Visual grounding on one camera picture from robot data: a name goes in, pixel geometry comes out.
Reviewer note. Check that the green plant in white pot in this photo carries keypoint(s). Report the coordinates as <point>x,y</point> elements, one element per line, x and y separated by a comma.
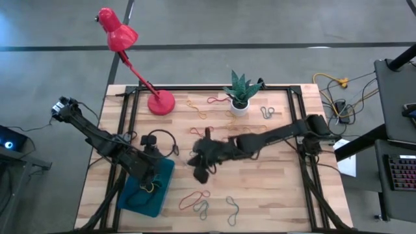
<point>240,111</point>

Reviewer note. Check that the black power brick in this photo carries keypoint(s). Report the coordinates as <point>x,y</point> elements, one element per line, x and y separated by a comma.
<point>342,110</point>

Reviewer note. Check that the grey metal stand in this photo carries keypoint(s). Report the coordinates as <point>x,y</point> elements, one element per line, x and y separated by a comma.
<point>29,161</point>

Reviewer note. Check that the red desk lamp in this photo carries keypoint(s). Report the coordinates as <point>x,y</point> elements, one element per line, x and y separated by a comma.
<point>161,103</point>

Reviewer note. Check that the black diagonal bar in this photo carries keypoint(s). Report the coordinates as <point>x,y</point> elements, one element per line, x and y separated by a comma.
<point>360,144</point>

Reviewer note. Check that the grey teal rubber band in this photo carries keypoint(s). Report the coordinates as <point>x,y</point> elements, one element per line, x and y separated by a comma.
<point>203,208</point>
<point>267,113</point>

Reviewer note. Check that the small grey desk foot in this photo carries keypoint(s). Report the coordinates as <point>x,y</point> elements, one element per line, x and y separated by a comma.
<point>377,216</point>

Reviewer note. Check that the small thick black band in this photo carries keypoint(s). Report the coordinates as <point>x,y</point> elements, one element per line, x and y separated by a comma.
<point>175,152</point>

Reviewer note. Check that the dark grey keyboard desk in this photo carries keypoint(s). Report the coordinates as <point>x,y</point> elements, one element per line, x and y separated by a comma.
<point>395,204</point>

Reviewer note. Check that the dark grey side table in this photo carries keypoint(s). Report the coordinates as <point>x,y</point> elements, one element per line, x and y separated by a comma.
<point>395,97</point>

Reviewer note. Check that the long yellow rubber band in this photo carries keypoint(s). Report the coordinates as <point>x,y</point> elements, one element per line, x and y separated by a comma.
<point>250,129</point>

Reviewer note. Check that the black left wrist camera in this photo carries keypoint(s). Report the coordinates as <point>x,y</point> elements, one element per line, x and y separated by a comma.
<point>148,140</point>

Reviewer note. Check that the large red rubber band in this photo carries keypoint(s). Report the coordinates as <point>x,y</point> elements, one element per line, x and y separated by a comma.
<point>187,199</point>

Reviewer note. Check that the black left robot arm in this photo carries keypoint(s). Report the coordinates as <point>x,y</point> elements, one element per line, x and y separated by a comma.
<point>97,136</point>

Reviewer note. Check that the small black bracket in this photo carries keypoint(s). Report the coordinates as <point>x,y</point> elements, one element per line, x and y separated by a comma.
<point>261,83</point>

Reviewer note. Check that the white paper sheet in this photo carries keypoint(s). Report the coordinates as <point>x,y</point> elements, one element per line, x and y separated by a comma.
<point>349,167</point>

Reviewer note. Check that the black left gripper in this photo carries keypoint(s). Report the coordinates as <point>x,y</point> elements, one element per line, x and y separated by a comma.
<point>149,165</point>

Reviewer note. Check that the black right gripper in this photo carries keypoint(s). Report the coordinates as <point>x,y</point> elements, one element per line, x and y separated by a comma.
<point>208,151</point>

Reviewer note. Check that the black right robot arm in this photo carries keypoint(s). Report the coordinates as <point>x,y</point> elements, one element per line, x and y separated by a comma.
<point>279,133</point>

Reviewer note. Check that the black device with blue light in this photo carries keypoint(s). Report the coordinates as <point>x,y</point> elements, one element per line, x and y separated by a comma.
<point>18,138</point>

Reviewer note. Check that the black backlit keyboard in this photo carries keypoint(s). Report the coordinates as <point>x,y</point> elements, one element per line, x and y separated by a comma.
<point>403,174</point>

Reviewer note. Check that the teal plastic bin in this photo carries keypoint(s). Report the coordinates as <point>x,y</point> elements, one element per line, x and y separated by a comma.
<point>162,201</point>

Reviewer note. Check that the black pole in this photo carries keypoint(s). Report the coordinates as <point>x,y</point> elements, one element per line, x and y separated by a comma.
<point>403,58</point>

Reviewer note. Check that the thin red rubber band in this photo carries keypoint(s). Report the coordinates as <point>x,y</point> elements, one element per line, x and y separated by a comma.
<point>221,99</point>

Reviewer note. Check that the rubber bands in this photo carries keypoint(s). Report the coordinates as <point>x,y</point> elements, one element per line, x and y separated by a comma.
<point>128,200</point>

